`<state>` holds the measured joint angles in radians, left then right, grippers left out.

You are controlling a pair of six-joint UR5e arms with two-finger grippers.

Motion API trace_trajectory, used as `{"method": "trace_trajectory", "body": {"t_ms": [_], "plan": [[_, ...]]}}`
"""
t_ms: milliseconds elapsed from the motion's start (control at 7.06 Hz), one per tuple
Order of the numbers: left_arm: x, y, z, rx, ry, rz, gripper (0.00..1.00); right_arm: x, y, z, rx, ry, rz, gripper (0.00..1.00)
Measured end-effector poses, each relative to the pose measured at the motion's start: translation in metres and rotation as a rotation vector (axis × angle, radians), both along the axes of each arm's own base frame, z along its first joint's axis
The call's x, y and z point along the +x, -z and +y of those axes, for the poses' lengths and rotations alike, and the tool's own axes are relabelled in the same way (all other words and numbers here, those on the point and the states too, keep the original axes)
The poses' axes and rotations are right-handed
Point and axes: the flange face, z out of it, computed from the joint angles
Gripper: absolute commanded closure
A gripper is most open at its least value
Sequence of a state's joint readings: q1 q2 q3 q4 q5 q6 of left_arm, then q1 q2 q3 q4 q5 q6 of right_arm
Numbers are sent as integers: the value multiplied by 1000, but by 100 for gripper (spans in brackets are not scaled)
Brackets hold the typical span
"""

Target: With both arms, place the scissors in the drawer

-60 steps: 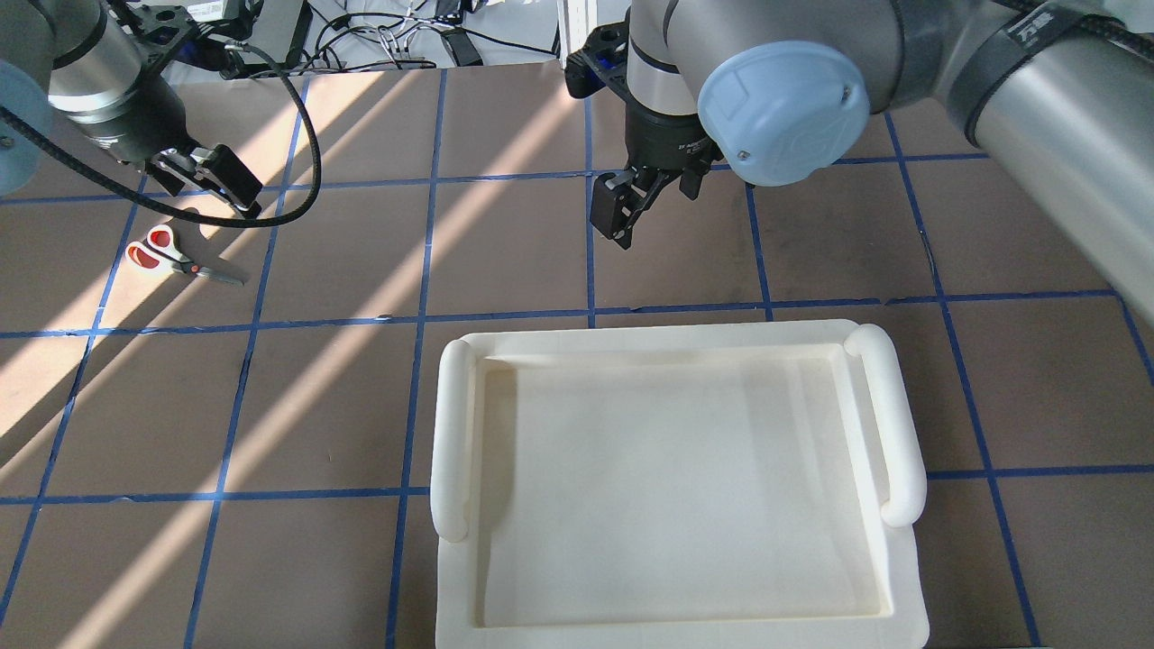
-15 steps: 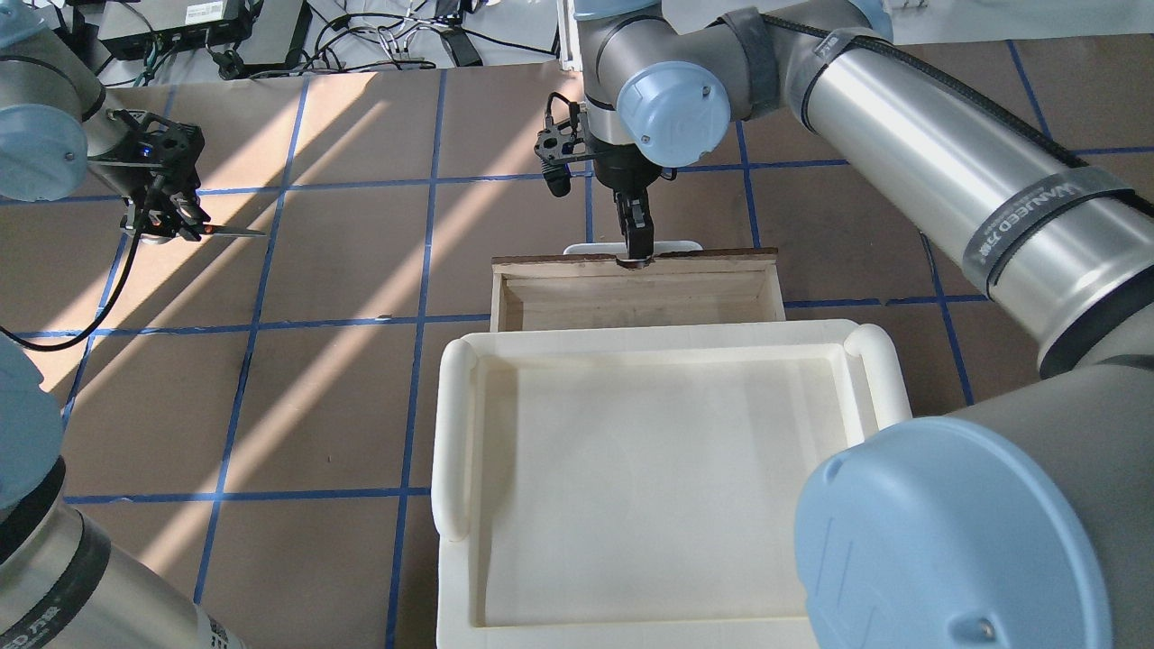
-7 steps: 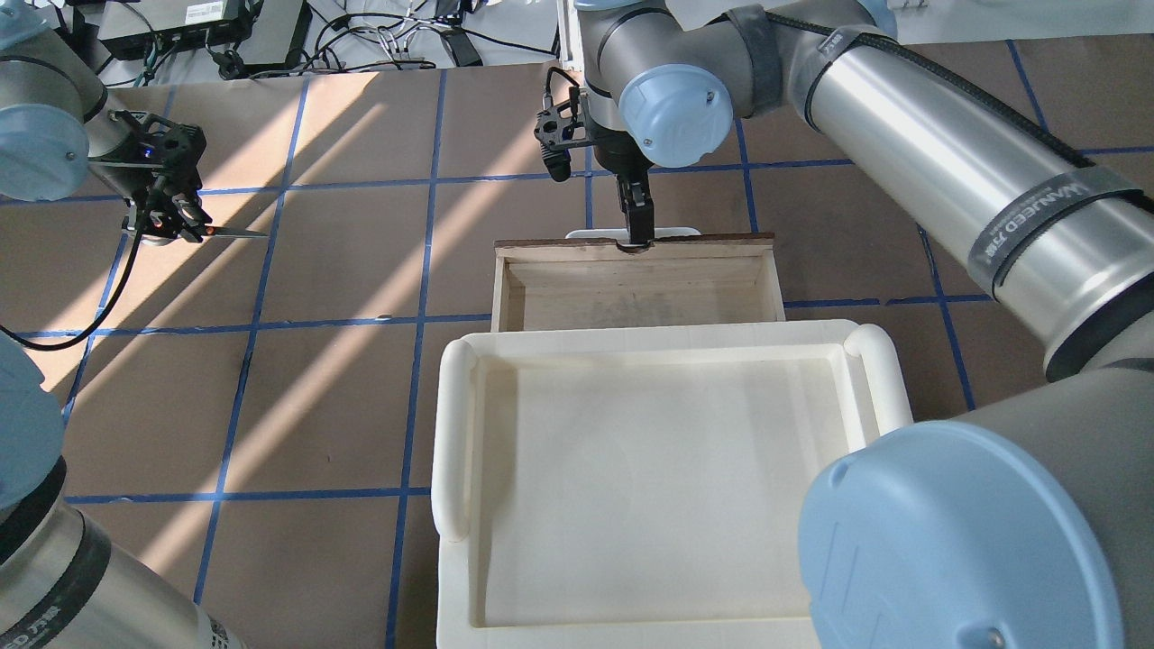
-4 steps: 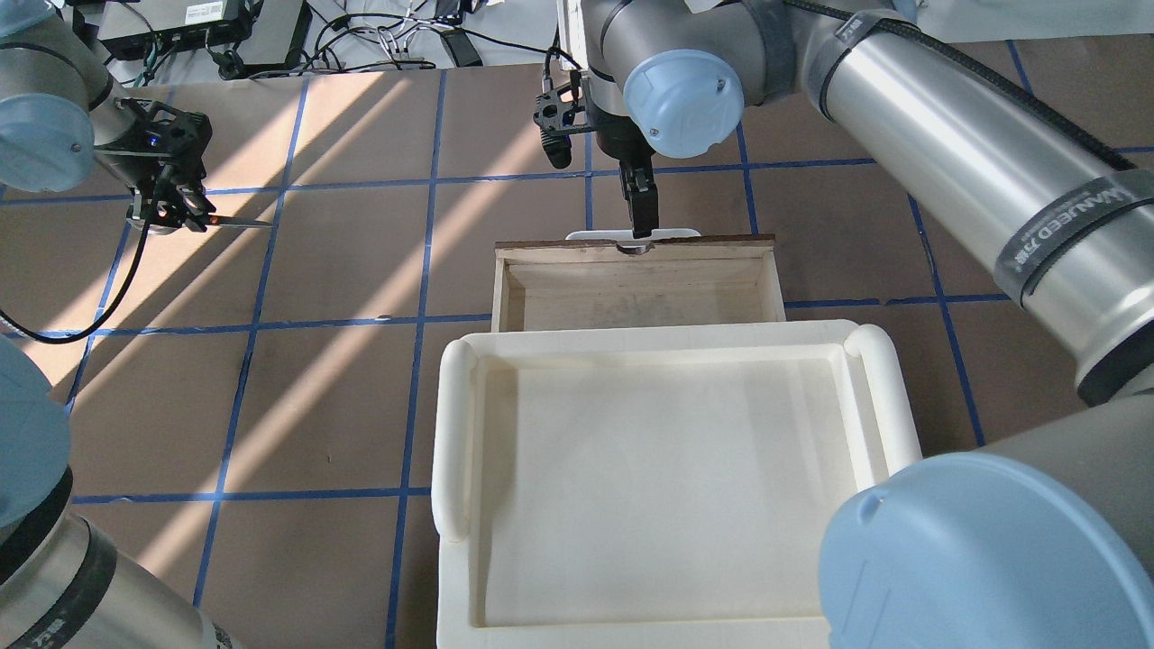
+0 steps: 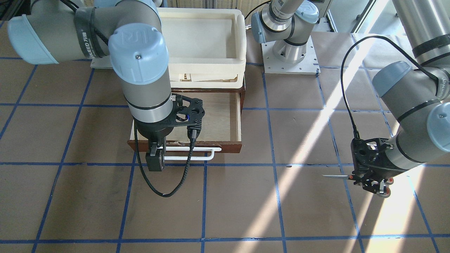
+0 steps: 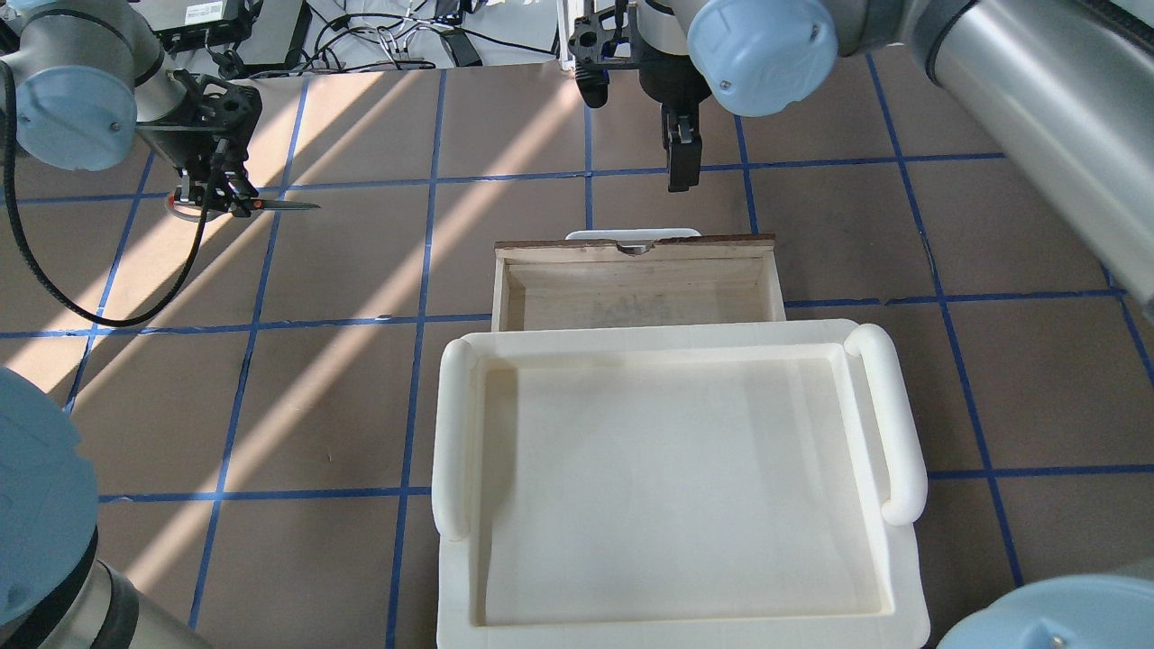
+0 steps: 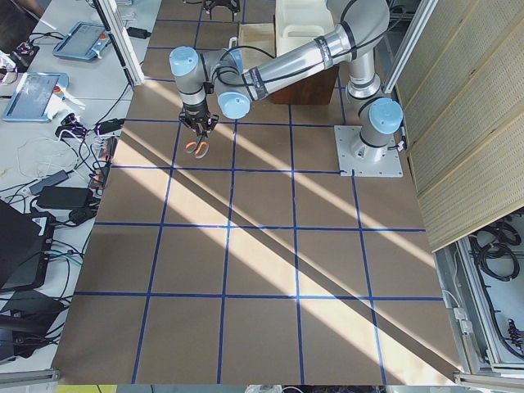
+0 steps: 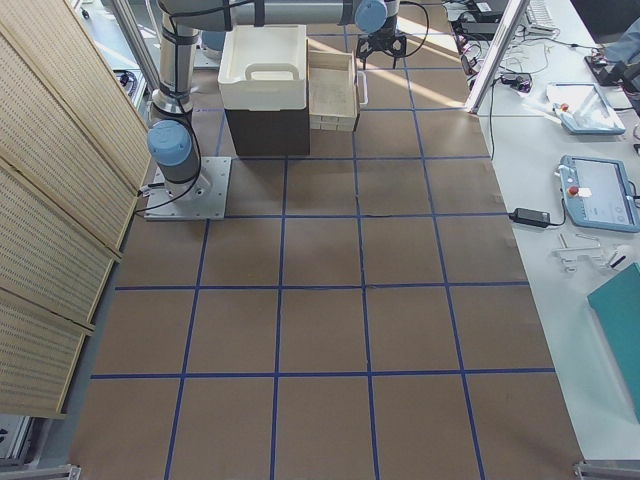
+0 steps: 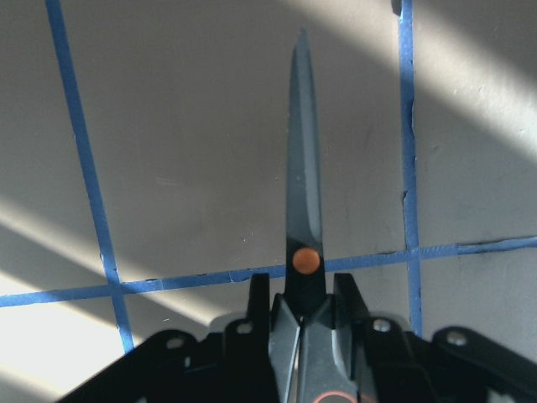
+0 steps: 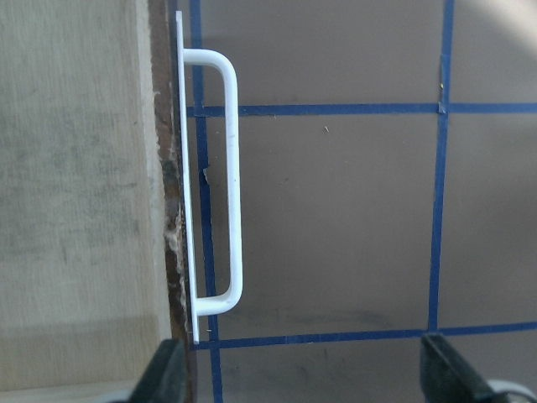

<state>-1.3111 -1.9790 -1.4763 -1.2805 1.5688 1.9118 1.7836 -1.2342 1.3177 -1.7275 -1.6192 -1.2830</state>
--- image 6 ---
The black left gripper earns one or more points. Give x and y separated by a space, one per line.
219 183

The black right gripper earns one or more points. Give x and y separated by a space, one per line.
674 87

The red and white scissors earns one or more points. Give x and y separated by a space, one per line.
267 205

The wooden drawer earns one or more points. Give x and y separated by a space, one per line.
635 278

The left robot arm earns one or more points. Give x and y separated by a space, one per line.
153 411

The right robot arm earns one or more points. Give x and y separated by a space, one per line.
1027 367

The white plastic tray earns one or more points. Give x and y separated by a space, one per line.
710 486

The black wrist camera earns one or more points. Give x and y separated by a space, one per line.
603 39

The aluminium frame post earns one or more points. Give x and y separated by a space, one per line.
567 12

